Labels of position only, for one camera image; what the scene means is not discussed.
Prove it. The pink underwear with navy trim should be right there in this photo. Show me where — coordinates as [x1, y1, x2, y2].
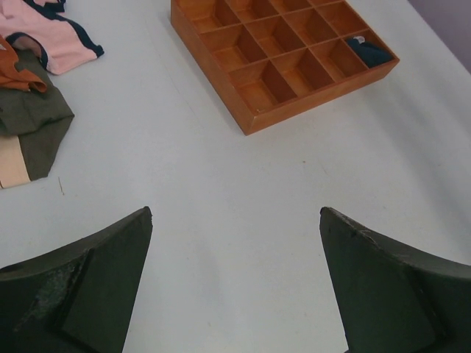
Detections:
[1, 0, 105, 75]

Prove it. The navy underwear with white trim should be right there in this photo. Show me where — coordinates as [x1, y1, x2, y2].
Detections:
[346, 35, 394, 68]

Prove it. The wooden compartment tray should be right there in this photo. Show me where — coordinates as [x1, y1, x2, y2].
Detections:
[171, 1, 399, 135]

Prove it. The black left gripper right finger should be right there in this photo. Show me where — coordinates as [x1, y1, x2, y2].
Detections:
[319, 207, 470, 352]

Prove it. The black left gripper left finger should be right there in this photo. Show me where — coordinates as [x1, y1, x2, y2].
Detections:
[1, 207, 152, 352]

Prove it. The olive and beige underwear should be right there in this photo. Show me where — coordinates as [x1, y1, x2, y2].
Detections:
[1, 51, 74, 189]

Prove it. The orange underwear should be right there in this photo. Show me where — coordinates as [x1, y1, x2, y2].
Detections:
[1, 37, 47, 93]

